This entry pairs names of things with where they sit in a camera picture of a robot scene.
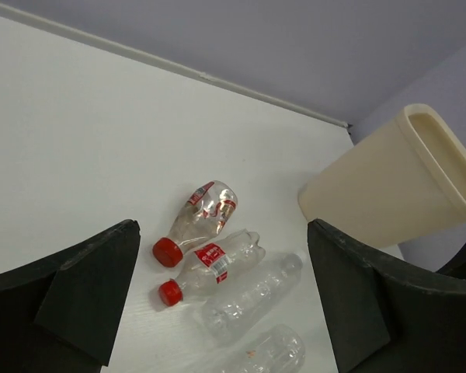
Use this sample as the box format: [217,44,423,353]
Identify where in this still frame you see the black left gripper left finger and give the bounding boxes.
[0,219,141,372]

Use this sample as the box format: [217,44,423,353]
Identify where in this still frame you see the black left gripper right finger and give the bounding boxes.
[307,219,466,372]

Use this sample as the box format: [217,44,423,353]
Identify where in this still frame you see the clear white-cap bottle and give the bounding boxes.
[210,324,306,372]

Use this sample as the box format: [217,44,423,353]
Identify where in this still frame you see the red-cap labelled bottle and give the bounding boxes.
[158,229,266,307]

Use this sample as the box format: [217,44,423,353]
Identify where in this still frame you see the crushed red-cap bottle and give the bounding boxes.
[152,180,238,268]

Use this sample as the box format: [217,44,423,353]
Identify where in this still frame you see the cream plastic bin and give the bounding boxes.
[298,103,466,248]

